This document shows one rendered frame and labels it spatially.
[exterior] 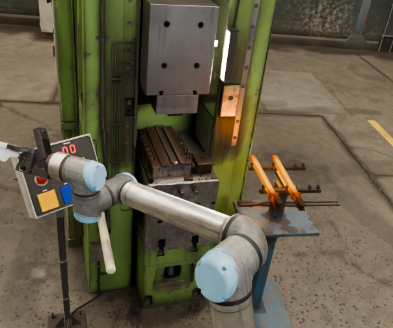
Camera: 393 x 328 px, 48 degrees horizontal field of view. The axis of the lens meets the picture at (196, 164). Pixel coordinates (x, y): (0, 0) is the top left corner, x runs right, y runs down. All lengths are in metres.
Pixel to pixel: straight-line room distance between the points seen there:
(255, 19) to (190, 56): 0.40
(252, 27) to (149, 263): 1.36
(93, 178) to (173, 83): 0.80
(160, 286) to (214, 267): 1.67
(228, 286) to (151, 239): 1.38
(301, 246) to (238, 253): 2.37
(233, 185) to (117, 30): 1.13
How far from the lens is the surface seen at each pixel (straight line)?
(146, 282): 2.66
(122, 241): 2.67
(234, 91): 2.30
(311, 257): 3.41
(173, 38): 1.98
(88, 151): 2.04
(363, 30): 9.00
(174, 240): 2.48
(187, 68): 2.04
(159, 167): 2.24
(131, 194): 1.49
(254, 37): 2.27
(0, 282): 3.09
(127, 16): 2.07
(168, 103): 2.08
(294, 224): 2.44
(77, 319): 2.80
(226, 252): 1.11
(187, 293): 2.82
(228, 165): 2.54
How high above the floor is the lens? 2.16
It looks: 31 degrees down
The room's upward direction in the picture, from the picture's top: 7 degrees clockwise
